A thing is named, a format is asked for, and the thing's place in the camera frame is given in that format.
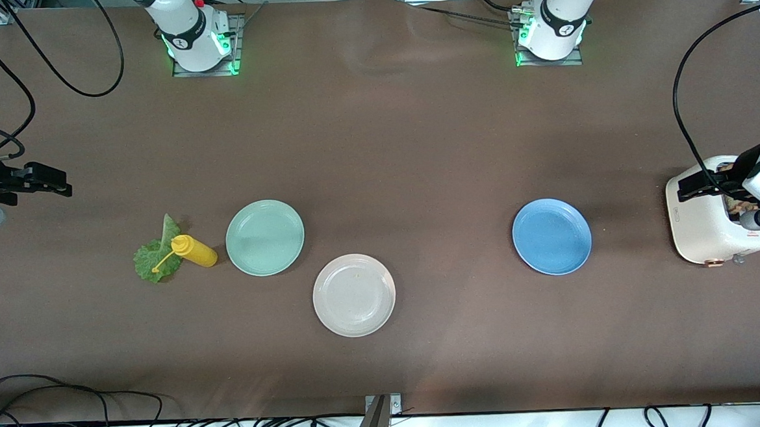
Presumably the green lettuce leaf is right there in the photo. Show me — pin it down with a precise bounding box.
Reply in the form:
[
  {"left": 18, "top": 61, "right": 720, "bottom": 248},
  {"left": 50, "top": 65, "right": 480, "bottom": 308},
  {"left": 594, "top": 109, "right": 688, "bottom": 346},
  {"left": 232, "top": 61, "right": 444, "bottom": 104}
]
[{"left": 131, "top": 213, "right": 186, "bottom": 285}]

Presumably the yellow squeeze bottle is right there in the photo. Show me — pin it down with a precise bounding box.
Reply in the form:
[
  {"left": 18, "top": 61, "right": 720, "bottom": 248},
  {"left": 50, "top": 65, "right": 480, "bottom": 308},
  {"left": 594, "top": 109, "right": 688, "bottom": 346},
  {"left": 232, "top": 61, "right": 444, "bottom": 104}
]
[{"left": 149, "top": 233, "right": 219, "bottom": 274}]

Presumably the blue plate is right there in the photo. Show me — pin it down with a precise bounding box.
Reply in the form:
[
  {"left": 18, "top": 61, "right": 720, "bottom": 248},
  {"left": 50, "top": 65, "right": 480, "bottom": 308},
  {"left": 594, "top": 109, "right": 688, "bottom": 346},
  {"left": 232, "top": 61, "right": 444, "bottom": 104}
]
[{"left": 510, "top": 196, "right": 594, "bottom": 278}]

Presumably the green plate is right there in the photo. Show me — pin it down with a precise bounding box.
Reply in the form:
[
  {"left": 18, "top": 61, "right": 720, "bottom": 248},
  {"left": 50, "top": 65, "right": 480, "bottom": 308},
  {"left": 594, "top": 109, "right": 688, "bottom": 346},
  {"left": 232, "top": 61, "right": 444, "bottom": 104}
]
[{"left": 223, "top": 198, "right": 307, "bottom": 279}]

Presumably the beige plate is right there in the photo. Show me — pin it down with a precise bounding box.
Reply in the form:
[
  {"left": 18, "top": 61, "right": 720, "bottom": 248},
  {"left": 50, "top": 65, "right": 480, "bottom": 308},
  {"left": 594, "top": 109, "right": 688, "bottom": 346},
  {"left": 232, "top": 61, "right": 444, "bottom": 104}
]
[{"left": 310, "top": 251, "right": 399, "bottom": 340}]

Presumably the cream white toaster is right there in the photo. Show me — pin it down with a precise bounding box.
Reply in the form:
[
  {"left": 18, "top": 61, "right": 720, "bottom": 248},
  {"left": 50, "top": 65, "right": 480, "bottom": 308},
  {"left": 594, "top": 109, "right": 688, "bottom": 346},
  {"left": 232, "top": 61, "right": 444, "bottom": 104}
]
[{"left": 663, "top": 153, "right": 760, "bottom": 270}]

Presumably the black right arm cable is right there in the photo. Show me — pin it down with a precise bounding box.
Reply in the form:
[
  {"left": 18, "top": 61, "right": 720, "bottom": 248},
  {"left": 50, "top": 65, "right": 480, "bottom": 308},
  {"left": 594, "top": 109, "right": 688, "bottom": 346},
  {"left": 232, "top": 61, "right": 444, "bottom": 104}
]
[{"left": 0, "top": 0, "right": 131, "bottom": 162}]

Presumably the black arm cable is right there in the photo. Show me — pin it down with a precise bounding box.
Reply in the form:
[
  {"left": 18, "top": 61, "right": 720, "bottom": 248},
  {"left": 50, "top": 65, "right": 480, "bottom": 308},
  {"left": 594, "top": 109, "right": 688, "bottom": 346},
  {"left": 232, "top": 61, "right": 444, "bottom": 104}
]
[
  {"left": 0, "top": 0, "right": 131, "bottom": 162},
  {"left": 668, "top": 1, "right": 760, "bottom": 201}
]

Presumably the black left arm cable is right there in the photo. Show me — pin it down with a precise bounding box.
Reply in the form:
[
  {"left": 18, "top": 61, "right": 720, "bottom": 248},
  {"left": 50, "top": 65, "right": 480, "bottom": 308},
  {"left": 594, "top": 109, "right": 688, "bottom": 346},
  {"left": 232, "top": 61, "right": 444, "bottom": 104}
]
[{"left": 668, "top": 1, "right": 760, "bottom": 201}]

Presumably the black braided cable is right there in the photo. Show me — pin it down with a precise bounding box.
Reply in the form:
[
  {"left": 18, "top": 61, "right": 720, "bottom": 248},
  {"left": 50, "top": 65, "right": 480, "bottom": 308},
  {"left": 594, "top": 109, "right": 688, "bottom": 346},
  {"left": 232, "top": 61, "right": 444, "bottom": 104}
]
[{"left": 401, "top": 0, "right": 528, "bottom": 34}]

